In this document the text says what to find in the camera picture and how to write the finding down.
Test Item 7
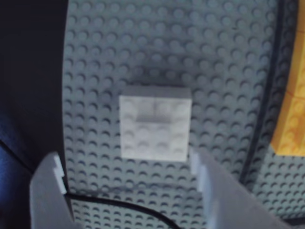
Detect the orange Lego cube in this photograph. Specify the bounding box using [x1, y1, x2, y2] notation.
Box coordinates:
[270, 92, 305, 157]
[285, 23, 305, 98]

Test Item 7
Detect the black cable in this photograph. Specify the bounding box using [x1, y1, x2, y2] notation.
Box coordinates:
[0, 139, 179, 229]

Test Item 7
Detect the grey Lego baseplate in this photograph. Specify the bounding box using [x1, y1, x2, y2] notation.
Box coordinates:
[58, 0, 305, 229]

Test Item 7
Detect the dark grey Lego strip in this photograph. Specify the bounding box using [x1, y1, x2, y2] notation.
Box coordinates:
[238, 0, 296, 184]

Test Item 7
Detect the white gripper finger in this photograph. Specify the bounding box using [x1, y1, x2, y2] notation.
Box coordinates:
[28, 152, 75, 229]
[190, 150, 294, 229]

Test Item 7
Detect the white Lego cube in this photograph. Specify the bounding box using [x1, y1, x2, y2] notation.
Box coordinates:
[119, 85, 192, 161]

